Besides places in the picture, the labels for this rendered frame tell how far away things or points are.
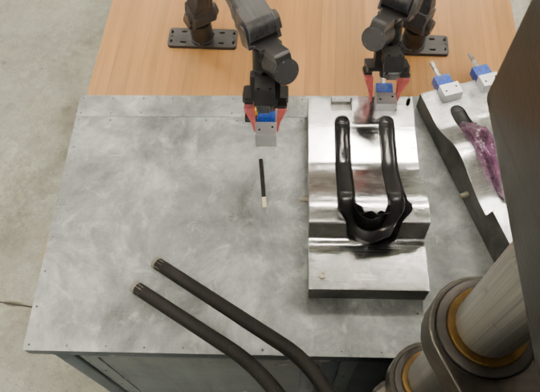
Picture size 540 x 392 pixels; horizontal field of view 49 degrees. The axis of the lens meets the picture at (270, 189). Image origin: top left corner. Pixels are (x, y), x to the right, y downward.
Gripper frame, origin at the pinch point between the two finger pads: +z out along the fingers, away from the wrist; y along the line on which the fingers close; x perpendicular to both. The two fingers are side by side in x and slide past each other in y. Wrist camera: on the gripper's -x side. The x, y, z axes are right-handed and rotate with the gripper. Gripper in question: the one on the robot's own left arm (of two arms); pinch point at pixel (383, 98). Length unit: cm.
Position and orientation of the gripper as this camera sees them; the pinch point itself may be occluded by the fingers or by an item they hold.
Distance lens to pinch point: 149.8
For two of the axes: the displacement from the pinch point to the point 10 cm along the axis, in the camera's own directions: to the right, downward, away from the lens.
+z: 0.1, 8.5, 5.2
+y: 10.0, 0.1, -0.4
